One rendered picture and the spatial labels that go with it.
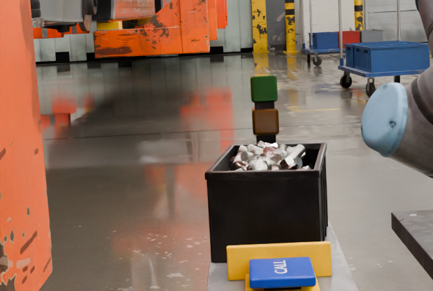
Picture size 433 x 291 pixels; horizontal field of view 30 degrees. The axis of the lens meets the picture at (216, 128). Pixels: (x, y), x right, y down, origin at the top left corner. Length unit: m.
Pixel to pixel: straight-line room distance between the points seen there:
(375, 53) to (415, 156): 5.56
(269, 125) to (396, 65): 5.47
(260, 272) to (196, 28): 3.96
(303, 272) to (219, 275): 0.13
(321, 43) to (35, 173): 9.69
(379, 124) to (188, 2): 3.80
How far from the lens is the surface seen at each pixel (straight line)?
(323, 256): 0.95
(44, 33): 11.23
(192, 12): 4.79
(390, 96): 1.05
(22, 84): 0.71
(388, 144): 1.04
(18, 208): 0.68
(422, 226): 1.72
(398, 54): 6.66
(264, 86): 1.21
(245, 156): 1.05
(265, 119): 1.21
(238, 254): 0.94
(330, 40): 10.39
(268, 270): 0.89
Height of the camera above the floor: 0.76
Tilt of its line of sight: 8 degrees down
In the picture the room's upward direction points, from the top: 3 degrees counter-clockwise
